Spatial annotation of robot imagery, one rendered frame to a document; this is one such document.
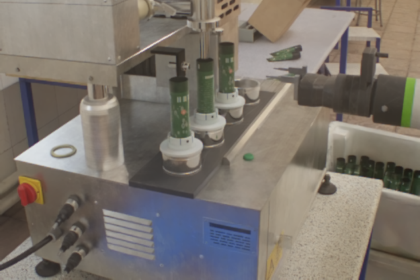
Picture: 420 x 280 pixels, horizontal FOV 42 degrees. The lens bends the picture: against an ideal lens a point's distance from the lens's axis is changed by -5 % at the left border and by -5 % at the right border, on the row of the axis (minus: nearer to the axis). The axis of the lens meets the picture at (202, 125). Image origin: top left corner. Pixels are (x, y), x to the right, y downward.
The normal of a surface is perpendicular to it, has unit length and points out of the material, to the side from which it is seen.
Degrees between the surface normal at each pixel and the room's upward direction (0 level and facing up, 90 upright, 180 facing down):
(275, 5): 90
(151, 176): 0
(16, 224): 0
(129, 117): 0
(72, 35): 90
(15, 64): 90
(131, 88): 90
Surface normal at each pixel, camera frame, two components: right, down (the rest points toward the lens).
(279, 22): -0.39, 0.38
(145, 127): -0.02, -0.91
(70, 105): 0.92, 0.14
